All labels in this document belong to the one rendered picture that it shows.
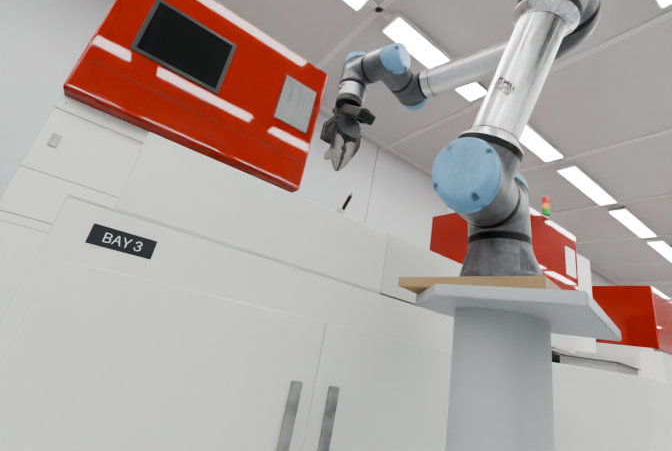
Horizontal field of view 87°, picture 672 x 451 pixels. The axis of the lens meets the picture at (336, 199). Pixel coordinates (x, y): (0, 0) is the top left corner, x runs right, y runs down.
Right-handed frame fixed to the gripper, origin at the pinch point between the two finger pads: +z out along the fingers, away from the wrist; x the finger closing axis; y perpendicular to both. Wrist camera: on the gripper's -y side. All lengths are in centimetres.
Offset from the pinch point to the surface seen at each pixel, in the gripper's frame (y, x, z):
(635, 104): 3, -241, -166
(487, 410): -31, -17, 45
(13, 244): 58, 58, 33
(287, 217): -4.4, 11.7, 18.8
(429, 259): -4.4, -30.0, 15.4
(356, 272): -4.5, -7.5, 24.8
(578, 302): -46, -12, 29
